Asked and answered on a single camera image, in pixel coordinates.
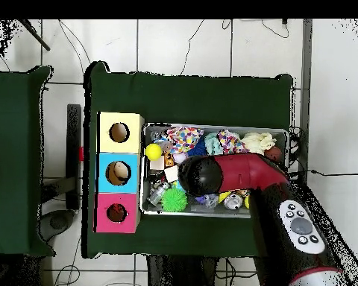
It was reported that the wooden cube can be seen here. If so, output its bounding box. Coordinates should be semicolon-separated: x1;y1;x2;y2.
163;165;180;183

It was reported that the black stand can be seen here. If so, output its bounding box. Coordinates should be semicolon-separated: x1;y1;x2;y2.
66;104;82;209

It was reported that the green-covered side table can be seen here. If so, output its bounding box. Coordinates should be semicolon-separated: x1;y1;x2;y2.
0;65;55;258

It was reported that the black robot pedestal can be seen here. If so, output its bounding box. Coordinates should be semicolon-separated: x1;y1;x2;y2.
145;254;257;286

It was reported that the cream knitted cloth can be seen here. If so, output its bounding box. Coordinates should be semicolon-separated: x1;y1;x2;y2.
241;132;277;156

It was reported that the large yellow ball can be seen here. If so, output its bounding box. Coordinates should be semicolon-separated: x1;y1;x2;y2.
145;143;163;162

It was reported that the dark green tablecloth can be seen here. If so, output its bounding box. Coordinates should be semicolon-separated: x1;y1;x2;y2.
81;60;294;264

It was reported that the silver mesh bin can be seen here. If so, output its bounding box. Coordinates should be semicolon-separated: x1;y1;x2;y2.
139;122;290;220

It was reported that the large green spiky ball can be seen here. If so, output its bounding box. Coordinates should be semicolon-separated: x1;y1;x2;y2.
160;187;188;213

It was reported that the polka dot cloth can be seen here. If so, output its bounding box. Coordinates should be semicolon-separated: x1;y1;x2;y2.
166;126;249;156

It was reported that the light teal knitted cloth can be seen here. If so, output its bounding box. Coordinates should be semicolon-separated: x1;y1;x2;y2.
204;132;224;156

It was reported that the orange striped tiger plush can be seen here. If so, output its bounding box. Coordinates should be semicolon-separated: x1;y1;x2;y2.
108;203;126;220

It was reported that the black rod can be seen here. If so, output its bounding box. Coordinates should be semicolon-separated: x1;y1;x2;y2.
17;19;51;51

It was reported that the wooden box with three holes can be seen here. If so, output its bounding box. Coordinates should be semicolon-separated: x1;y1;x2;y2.
93;111;145;234

